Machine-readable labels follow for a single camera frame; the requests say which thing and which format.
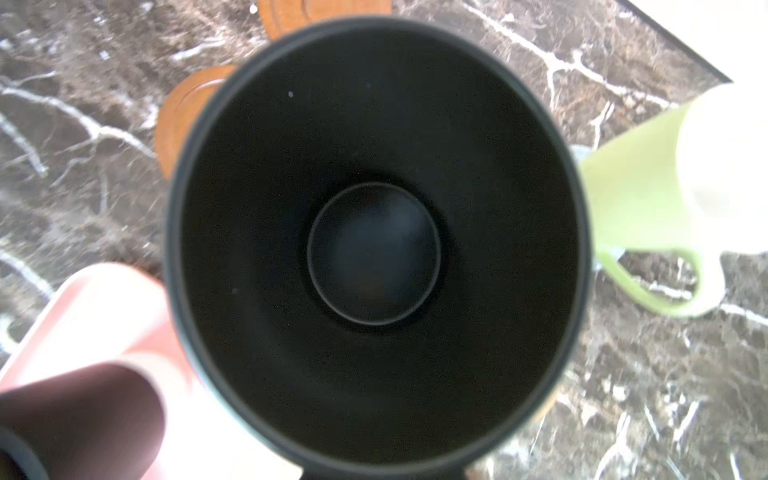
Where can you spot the black mug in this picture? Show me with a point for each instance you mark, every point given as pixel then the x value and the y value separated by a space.
pixel 378 251
pixel 105 421

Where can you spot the brown wooden coaster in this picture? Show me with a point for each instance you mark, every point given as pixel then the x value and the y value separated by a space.
pixel 281 17
pixel 180 110

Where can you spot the green mug white inside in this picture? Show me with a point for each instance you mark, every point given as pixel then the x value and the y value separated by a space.
pixel 692 181

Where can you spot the blue woven coaster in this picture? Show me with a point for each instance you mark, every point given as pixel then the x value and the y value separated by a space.
pixel 580 153

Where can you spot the pink plastic tray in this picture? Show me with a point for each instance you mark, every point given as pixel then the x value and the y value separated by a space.
pixel 113 313

